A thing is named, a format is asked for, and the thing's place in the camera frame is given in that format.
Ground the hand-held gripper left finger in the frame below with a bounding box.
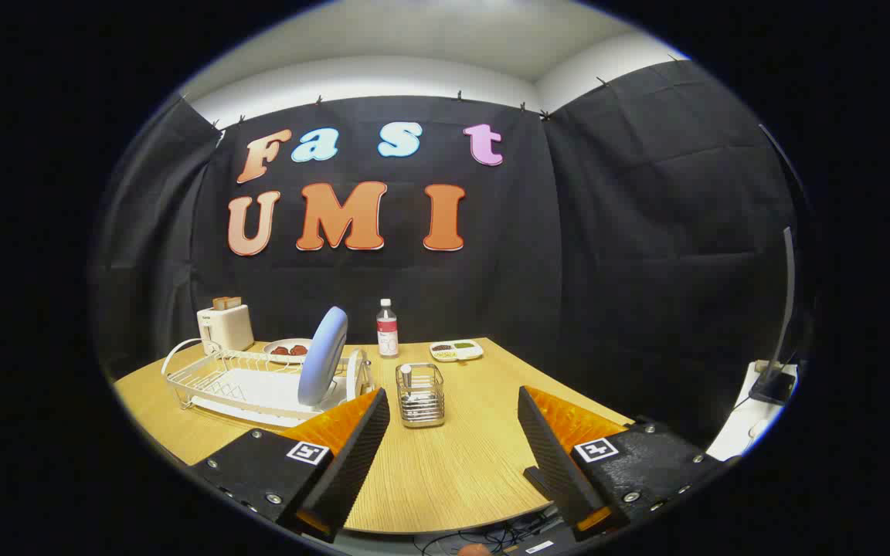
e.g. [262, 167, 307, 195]
[189, 388, 391, 543]

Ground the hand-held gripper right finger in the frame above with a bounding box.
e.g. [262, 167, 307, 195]
[517, 385, 728, 543]

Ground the metal wire basket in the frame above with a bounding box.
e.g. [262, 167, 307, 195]
[396, 363, 446, 429]

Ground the white wire dish rack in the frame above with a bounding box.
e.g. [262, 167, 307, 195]
[161, 337, 375, 428]

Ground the blue plate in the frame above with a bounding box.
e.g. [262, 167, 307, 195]
[297, 307, 348, 408]

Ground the white round plate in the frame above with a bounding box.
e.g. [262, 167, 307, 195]
[263, 338, 314, 364]

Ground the white ridged drip tray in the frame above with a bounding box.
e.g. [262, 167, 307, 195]
[190, 367, 338, 428]

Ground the clear bottle with red label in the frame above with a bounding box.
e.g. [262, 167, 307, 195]
[377, 299, 399, 358]

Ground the white divided sauce tray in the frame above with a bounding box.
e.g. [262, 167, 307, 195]
[429, 339, 484, 363]

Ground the white toaster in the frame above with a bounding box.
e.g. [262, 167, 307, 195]
[197, 304, 255, 354]

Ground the white side desk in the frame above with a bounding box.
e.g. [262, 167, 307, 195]
[706, 361, 799, 462]

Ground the black backdrop cloth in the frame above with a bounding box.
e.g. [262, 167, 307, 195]
[93, 60, 801, 449]

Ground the grey monitor with black base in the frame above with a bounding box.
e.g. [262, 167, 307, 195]
[750, 226, 797, 406]

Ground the black cable bundle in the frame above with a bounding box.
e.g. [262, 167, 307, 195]
[414, 510, 569, 555]

